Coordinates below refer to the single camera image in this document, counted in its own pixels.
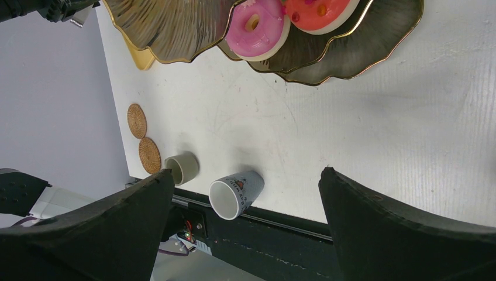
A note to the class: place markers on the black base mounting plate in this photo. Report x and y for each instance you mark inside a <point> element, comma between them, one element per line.
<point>267,244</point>

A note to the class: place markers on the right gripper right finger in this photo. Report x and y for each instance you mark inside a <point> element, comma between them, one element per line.
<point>380,238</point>

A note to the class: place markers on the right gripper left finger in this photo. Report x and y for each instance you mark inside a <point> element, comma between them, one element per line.
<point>114,238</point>

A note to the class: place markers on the left white cable duct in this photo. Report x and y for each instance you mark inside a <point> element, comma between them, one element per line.
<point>193,244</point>

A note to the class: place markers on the pink frosted donut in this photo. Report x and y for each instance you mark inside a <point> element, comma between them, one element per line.
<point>258,29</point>

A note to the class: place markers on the blue grey mug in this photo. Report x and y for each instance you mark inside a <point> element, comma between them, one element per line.
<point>232,195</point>

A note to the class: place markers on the grey small cup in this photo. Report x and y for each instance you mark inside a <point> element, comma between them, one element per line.
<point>184,167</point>

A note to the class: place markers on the three tier glass stand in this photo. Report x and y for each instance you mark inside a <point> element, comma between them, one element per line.
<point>179,31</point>

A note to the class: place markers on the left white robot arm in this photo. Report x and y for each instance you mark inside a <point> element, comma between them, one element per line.
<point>23,195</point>

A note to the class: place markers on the red strawberry donut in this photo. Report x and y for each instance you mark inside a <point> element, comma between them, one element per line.
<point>318,17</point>

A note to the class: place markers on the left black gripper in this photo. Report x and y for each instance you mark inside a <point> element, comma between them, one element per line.
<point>51,10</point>

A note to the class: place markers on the pink handled metal tongs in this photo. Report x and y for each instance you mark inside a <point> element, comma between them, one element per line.
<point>80,17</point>

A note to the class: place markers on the yellow serving tray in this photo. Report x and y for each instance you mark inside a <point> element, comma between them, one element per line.
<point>143,59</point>

